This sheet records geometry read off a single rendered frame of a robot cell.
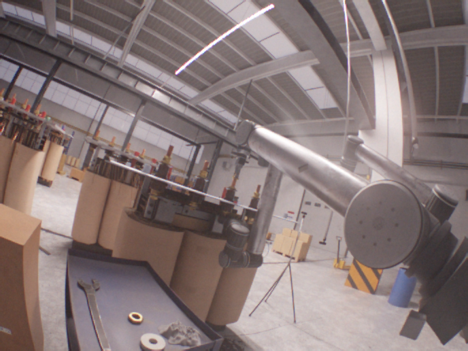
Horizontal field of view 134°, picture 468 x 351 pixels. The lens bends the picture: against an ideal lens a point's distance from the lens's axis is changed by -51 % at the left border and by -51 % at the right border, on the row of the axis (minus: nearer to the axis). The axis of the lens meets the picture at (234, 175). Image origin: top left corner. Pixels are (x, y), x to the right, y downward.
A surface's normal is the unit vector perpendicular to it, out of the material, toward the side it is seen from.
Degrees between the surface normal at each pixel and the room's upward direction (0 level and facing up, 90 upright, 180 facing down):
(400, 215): 95
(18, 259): 90
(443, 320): 90
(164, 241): 90
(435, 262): 98
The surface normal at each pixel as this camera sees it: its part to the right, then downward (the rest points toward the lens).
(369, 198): -0.86, -0.33
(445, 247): -0.55, -0.61
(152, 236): 0.63, 0.07
